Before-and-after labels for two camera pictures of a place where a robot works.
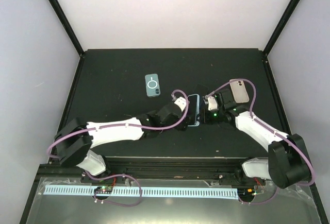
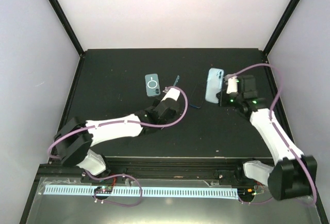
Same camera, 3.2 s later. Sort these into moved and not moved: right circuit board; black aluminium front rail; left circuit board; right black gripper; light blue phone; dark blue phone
Moved: light blue phone; right black gripper
Not moved: black aluminium front rail; dark blue phone; right circuit board; left circuit board
